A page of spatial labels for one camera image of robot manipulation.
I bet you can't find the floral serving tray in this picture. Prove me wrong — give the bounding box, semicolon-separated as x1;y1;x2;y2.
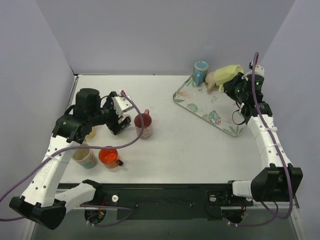
172;76;246;137

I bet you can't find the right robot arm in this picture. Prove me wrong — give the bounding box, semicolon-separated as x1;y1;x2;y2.
223;73;303;205

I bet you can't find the pale green mug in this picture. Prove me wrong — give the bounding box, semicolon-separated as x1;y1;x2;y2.
214;64;244;93

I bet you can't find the round beige mug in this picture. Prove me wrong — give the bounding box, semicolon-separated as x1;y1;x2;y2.
205;71;216;93

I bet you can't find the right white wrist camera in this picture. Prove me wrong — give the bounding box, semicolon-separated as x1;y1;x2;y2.
249;62;265;77

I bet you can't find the blue mug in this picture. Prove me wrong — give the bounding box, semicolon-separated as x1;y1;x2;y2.
192;60;209;86

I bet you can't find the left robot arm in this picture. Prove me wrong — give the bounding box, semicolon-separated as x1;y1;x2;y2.
9;88;136;230

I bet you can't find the yellow mug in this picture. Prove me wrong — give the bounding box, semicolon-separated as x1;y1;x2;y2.
85;126;96;139

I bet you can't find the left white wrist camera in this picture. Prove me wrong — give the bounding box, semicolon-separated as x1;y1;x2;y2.
112;90;134;117

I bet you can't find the orange mug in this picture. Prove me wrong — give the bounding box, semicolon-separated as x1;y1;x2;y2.
98;149;124;169

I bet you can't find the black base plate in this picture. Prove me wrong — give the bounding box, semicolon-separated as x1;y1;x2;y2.
77;183;255;222

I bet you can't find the tall floral beige mug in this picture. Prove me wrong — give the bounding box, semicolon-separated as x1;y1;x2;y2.
71;148;97;169

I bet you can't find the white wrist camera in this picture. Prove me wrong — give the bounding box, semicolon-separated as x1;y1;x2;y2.
249;62;265;77
112;90;134;117

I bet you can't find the aluminium frame rail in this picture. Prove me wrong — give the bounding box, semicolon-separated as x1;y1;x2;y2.
30;73;300;210

